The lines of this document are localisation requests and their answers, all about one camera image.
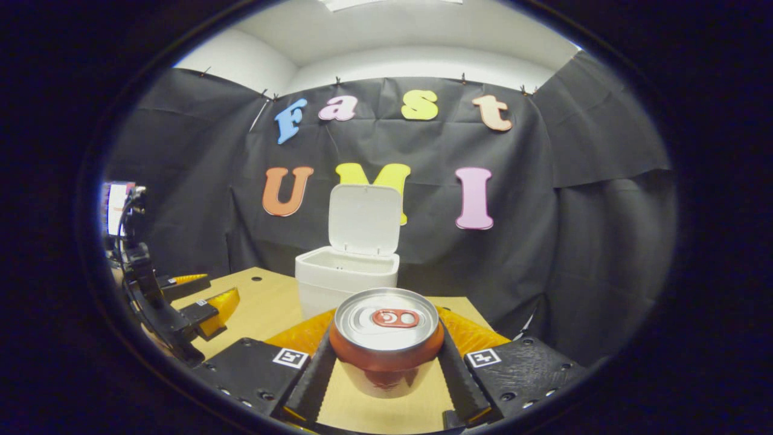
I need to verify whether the white desktop garbage bin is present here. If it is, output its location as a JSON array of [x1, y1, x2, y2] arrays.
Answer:
[[295, 184, 403, 321]]

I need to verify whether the ceiling light panel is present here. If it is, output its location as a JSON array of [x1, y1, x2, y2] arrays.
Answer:
[[320, 0, 464, 13]]

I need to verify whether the wooden desktop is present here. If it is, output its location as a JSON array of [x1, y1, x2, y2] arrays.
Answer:
[[145, 267, 514, 435]]

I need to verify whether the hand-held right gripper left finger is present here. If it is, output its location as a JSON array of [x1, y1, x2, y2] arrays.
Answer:
[[199, 308, 338, 424]]

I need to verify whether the black backdrop cloth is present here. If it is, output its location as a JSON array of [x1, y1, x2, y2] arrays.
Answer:
[[103, 51, 677, 366]]

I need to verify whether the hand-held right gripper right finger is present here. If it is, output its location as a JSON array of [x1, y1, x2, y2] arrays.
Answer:
[[436, 305, 589, 427]]

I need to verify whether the red pop can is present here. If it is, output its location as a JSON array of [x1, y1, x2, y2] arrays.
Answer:
[[329, 288, 446, 399]]

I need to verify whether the computer monitor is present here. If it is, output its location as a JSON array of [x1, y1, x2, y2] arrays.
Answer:
[[104, 181, 136, 237]]

